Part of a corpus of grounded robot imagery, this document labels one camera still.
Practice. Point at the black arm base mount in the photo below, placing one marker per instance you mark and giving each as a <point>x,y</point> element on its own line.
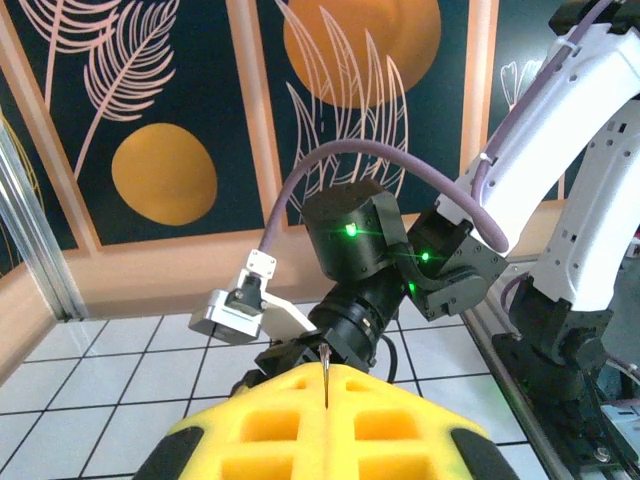
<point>550,380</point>

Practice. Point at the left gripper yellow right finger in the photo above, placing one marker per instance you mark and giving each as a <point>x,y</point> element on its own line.
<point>390,425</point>

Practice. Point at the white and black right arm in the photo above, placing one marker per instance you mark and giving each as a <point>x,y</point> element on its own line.
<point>590,75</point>

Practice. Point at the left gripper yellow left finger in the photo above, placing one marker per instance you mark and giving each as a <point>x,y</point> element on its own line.
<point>270,425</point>

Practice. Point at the long aluminium base rail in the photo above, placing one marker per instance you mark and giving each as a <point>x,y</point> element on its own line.
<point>482,327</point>

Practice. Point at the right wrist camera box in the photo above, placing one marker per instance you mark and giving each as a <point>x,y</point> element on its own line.
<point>235,320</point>

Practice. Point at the aluminium frame post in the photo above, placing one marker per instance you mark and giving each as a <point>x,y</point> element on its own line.
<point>35,225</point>

